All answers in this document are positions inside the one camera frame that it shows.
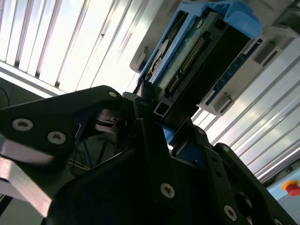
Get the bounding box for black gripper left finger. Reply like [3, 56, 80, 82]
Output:
[0, 79, 178, 207]

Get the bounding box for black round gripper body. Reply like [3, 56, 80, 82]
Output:
[45, 149, 226, 225]

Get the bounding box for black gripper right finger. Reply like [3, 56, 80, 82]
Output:
[173, 116, 300, 225]

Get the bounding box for hard disk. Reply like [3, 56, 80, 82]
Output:
[137, 0, 263, 150]

